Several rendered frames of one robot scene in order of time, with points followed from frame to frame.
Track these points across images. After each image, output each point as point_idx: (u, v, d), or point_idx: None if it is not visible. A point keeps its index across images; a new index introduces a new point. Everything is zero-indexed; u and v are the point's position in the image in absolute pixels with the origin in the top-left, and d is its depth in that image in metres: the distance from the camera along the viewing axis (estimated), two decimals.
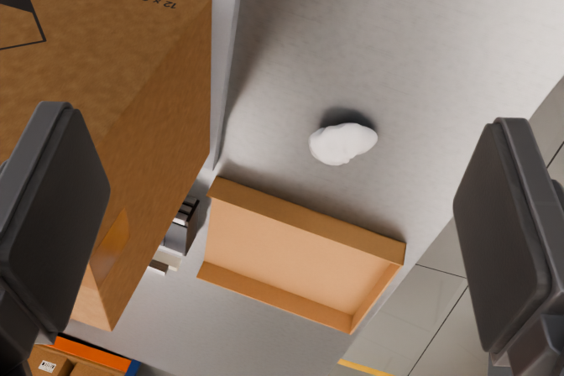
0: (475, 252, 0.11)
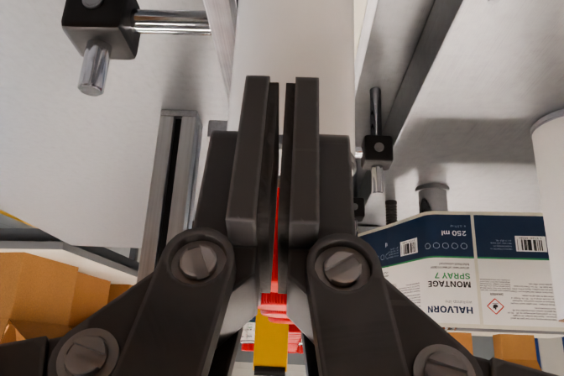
0: None
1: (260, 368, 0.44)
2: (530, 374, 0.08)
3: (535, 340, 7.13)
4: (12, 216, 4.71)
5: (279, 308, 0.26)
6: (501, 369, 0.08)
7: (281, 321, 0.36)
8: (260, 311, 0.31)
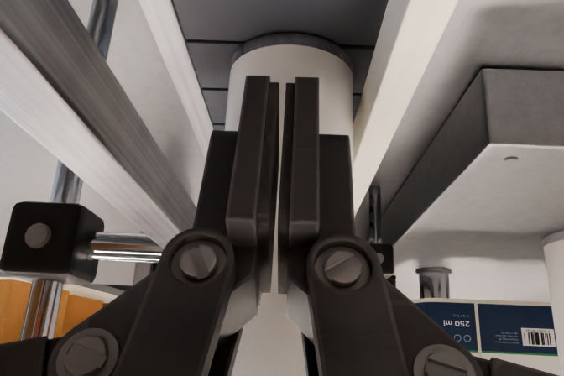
0: None
1: None
2: (530, 374, 0.08)
3: None
4: None
5: None
6: (501, 369, 0.08)
7: None
8: None
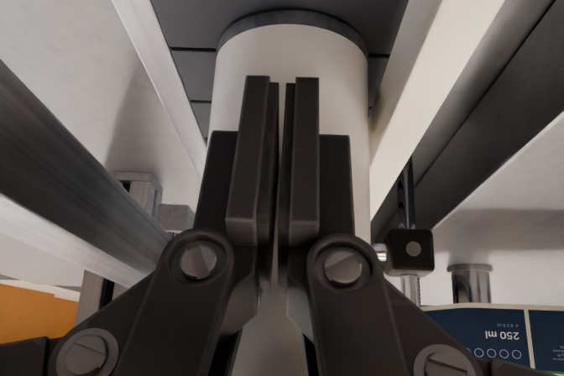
0: None
1: None
2: (530, 374, 0.08)
3: None
4: None
5: None
6: (501, 369, 0.08)
7: None
8: None
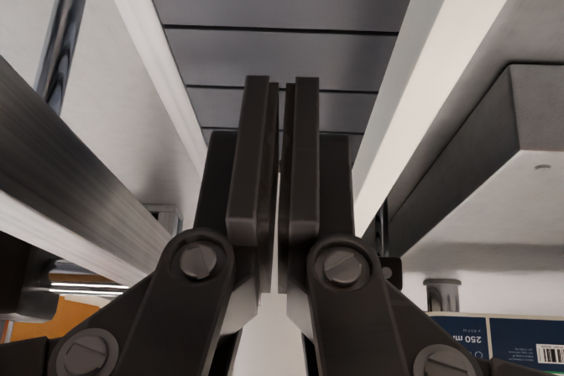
0: None
1: None
2: (530, 374, 0.08)
3: None
4: None
5: None
6: (501, 369, 0.08)
7: None
8: None
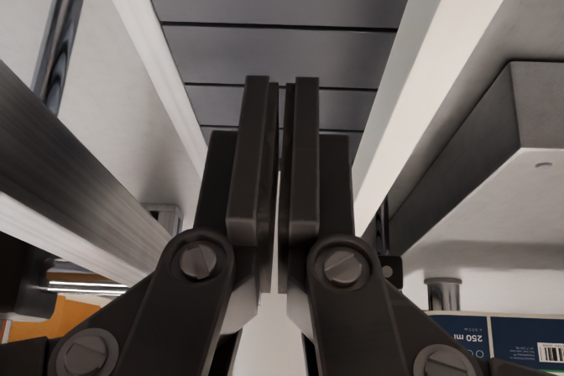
0: None
1: None
2: (530, 374, 0.08)
3: None
4: None
5: None
6: (501, 369, 0.08)
7: None
8: None
